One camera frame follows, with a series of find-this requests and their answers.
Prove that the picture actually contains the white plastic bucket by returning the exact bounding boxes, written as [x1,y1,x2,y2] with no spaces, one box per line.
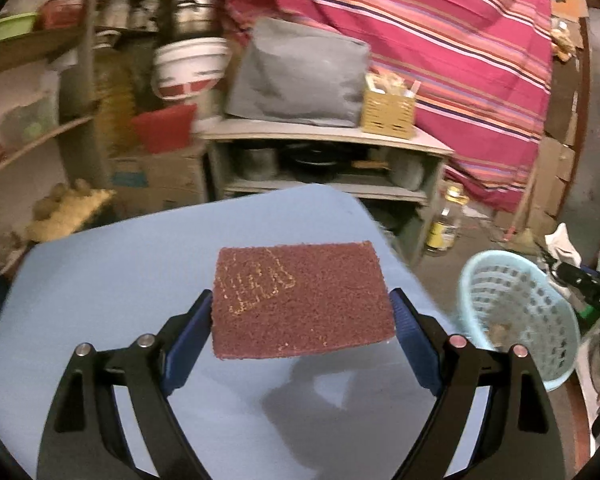
[151,36,231,100]

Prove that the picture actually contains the red plastic basket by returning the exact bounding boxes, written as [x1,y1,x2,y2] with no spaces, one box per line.
[130,105,197,153]

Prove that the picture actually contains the brown crumpled paper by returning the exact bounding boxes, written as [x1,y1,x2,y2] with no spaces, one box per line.
[487,322,513,348]

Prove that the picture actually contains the blue tablecloth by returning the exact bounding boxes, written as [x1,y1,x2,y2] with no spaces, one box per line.
[0,182,493,480]

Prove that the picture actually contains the wooden shelf unit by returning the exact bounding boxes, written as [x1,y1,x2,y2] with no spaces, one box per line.
[0,10,101,191]

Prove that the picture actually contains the cardboard box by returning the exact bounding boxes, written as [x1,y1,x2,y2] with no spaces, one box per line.
[107,150,208,211]

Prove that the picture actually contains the light blue plastic basket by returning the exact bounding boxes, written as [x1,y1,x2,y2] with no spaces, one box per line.
[457,250,581,393]

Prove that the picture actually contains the yellow egg tray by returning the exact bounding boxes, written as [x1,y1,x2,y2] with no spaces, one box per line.
[27,187,116,241]

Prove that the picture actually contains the small metal pot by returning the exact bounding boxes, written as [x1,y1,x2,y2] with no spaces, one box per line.
[235,147,279,181]

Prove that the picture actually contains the pale plastic container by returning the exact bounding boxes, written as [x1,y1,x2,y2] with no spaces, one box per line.
[390,152,426,191]

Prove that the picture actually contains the yellow label oil bottle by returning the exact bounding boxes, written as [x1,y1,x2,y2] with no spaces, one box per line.
[425,182,468,257]

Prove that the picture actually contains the grey fabric bag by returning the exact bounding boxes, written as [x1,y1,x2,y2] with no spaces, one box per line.
[224,16,372,128]

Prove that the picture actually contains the straw broom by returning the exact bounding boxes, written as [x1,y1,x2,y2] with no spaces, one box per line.
[502,175,536,248]

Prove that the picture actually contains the bundle of chopsticks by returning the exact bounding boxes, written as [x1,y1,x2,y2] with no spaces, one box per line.
[365,72,421,98]

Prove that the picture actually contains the metal cooking pot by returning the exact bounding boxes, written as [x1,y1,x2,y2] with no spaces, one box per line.
[167,0,226,41]

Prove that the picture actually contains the red striped cloth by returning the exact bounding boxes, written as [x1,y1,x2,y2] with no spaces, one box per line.
[212,0,553,213]

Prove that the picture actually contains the bamboo utensil holder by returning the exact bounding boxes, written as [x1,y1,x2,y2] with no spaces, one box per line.
[361,87,417,140]

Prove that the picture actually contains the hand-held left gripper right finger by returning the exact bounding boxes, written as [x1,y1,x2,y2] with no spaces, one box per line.
[387,287,568,480]

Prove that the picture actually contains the small red basket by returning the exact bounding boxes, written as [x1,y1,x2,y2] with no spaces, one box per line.
[40,0,88,28]

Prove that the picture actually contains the white wrapper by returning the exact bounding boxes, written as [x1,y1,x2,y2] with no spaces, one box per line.
[545,222,583,268]

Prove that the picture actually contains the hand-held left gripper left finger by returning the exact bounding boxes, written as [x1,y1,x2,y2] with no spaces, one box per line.
[37,287,216,480]

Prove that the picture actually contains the green plastic tray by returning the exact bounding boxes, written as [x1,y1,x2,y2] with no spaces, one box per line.
[0,12,38,46]

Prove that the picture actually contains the black pan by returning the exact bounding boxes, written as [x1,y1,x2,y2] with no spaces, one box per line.
[280,144,353,178]

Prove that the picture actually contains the low wooden cabinet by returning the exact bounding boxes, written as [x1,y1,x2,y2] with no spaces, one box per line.
[197,117,456,266]

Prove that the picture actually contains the yellow oil jug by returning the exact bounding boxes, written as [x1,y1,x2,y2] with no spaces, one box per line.
[92,57,138,156]

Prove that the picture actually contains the maroon scouring pad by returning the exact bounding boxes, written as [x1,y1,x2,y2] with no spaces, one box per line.
[211,241,397,361]

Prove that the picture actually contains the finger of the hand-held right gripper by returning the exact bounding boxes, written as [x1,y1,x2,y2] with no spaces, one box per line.
[534,240,566,276]

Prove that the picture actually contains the cardboard wall panels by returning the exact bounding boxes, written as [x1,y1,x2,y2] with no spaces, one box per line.
[525,60,578,241]

